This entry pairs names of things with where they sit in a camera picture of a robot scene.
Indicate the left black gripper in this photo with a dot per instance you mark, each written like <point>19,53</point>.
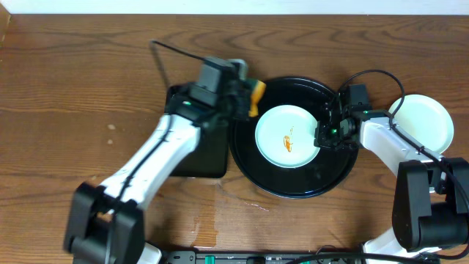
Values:
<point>240,102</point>

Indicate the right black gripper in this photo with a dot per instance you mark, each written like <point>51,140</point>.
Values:
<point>321,140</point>

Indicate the green and yellow sponge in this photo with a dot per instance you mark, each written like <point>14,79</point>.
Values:
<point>257,89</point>

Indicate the light blue plate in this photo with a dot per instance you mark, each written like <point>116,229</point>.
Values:
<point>284,135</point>
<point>427,121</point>

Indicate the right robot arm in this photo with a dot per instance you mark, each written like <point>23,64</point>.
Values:
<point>430,210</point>

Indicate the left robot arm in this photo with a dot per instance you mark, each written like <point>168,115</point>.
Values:
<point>106,222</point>

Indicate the black round tray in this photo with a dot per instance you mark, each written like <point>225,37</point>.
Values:
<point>322,174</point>

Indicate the black rectangular tray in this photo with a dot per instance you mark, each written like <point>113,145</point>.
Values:
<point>212,157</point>

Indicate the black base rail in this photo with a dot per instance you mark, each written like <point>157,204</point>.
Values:
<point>193,257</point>

